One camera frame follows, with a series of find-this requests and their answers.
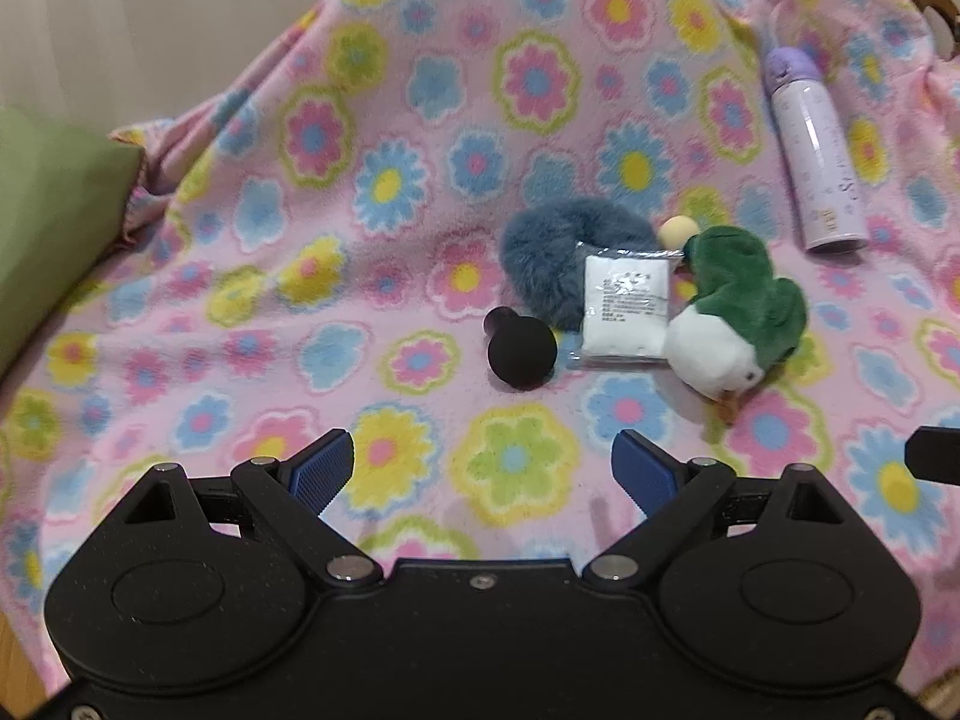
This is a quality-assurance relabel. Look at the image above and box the black foam ball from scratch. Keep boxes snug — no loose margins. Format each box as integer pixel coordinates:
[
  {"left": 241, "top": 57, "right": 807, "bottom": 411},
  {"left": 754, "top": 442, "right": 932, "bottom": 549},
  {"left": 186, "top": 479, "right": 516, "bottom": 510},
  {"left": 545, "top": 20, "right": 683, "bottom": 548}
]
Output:
[{"left": 484, "top": 306, "right": 560, "bottom": 391}]

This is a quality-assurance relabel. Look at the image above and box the green cushion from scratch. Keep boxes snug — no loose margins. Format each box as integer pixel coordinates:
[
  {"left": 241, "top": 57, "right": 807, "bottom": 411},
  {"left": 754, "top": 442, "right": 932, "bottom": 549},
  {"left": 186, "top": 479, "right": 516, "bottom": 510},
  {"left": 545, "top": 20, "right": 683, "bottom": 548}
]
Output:
[{"left": 0, "top": 105, "right": 147, "bottom": 383}]

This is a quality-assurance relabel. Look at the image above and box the lavender water bottle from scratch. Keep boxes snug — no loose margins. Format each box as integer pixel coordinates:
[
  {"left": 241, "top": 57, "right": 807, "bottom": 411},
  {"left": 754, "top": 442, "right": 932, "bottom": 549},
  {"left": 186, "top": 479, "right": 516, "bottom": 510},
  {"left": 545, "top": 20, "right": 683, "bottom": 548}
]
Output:
[{"left": 763, "top": 45, "right": 871, "bottom": 254}]

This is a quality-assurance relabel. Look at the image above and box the blue fluffy scrunchie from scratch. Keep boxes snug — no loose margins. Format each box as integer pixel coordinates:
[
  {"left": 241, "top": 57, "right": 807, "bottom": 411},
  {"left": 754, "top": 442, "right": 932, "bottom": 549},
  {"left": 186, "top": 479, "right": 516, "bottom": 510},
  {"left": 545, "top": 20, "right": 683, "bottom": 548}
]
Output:
[{"left": 500, "top": 197, "right": 661, "bottom": 332}]

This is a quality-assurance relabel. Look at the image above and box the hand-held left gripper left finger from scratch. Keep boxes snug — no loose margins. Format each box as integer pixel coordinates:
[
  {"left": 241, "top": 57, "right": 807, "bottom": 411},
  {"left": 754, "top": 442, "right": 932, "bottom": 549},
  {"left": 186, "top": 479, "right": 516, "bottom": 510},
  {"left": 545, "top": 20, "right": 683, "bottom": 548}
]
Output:
[{"left": 120, "top": 429, "right": 385, "bottom": 587}]

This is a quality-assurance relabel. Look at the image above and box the beige makeup sponge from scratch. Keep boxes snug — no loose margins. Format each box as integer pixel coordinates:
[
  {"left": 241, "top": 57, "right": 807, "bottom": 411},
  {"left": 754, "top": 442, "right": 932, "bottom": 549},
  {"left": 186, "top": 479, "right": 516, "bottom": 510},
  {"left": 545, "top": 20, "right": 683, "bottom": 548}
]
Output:
[{"left": 660, "top": 215, "right": 702, "bottom": 252}]

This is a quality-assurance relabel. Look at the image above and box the pink floral fleece blanket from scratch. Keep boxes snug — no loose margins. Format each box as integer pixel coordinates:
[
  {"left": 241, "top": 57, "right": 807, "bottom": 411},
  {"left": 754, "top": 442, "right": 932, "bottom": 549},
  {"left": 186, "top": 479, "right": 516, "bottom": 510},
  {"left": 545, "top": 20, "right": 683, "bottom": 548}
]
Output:
[{"left": 0, "top": 0, "right": 960, "bottom": 698}]

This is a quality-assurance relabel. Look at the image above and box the green penguin plush toy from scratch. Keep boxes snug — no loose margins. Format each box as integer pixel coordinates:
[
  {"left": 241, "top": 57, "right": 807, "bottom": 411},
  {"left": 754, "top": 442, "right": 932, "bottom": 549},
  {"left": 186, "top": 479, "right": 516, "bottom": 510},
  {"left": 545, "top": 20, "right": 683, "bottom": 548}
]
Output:
[{"left": 664, "top": 226, "right": 809, "bottom": 421}]

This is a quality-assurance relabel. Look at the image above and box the white sealed packet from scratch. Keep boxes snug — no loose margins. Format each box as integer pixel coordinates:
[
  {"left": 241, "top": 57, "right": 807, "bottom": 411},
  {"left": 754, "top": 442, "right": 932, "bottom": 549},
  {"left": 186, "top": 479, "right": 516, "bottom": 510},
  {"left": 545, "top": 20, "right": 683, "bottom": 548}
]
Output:
[{"left": 566, "top": 240, "right": 680, "bottom": 370}]

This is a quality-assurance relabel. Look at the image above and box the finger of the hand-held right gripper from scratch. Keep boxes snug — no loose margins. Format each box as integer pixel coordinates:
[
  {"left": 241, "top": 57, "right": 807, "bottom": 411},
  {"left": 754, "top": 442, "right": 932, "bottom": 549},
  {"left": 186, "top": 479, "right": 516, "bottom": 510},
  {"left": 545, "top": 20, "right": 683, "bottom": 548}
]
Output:
[{"left": 904, "top": 426, "right": 960, "bottom": 485}]

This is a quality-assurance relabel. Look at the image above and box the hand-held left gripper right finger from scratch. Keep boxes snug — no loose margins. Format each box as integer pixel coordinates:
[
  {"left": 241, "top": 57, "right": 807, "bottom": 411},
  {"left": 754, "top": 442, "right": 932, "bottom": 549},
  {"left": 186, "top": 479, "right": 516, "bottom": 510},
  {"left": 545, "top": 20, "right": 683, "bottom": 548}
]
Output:
[{"left": 583, "top": 429, "right": 848, "bottom": 587}]

